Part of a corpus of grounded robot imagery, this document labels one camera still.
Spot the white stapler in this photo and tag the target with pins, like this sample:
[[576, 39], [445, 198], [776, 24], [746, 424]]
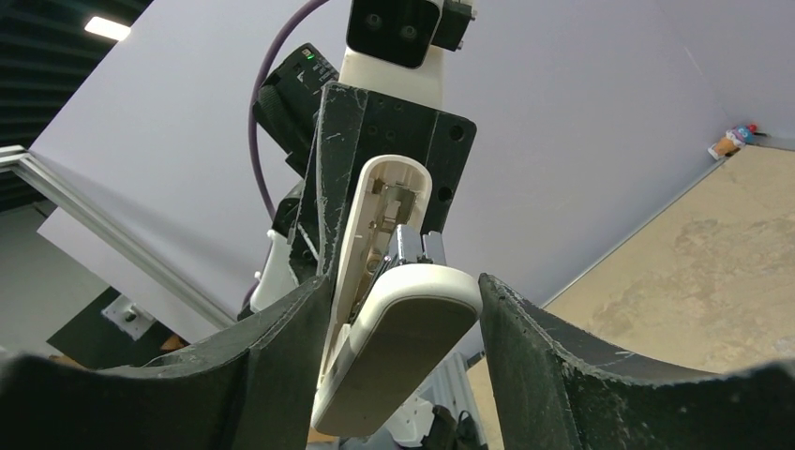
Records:
[[398, 308]]

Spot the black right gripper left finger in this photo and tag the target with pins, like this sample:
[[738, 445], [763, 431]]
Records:
[[250, 386]]

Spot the small colourful toy figure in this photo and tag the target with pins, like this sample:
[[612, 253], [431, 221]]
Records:
[[733, 140]]

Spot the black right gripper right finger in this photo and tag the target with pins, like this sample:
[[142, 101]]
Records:
[[557, 386]]

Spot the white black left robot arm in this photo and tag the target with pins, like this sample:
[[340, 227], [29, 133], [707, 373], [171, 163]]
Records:
[[286, 107]]

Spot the aluminium frame rail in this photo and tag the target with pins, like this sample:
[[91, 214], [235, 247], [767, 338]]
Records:
[[17, 159]]

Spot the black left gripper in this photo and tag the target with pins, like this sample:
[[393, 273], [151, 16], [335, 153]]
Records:
[[355, 125]]

